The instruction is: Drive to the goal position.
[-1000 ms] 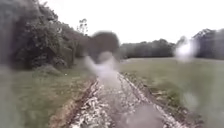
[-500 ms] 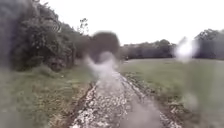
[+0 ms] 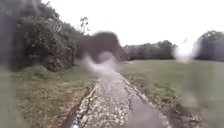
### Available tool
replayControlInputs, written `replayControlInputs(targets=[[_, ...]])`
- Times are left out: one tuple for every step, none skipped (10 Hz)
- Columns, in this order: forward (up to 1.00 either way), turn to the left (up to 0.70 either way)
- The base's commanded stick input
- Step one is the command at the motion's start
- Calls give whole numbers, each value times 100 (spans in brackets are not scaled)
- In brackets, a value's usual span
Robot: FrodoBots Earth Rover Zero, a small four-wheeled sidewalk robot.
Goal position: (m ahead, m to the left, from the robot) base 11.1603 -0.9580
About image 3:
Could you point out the grey asphalt path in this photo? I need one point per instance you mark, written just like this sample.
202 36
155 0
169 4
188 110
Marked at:
116 103

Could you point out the distant row of trees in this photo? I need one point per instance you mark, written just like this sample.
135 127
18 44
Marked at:
156 50

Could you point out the grass field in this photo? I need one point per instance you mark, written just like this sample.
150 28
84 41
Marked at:
176 80

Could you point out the robot's own part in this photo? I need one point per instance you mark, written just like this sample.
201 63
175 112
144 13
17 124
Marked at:
75 126

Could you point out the wood of trees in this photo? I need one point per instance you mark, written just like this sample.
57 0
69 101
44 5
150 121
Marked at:
40 40

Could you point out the grass verge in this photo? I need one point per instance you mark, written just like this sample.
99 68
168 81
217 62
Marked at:
36 96

